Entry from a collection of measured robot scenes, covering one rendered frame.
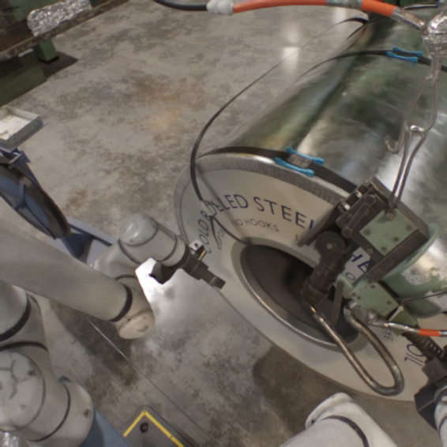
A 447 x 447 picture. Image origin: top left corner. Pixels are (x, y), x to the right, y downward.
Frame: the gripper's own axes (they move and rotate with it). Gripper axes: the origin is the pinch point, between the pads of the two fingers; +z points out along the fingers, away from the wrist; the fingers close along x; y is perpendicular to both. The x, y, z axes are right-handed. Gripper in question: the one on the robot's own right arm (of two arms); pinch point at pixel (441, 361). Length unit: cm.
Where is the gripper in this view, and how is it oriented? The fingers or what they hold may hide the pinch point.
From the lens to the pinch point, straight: 86.2
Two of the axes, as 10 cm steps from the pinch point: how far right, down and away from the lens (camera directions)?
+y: -6.9, -7.0, 1.7
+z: 3.5, -1.1, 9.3
